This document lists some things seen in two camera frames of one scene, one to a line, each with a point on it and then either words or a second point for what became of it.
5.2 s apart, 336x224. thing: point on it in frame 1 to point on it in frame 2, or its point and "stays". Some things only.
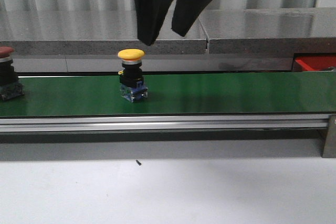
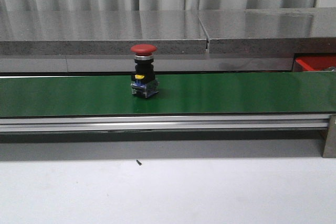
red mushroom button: [10, 87] to [144, 84]
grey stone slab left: [90, 32] stays
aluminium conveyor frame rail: [162, 123] stays
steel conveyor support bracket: [329, 148] stays
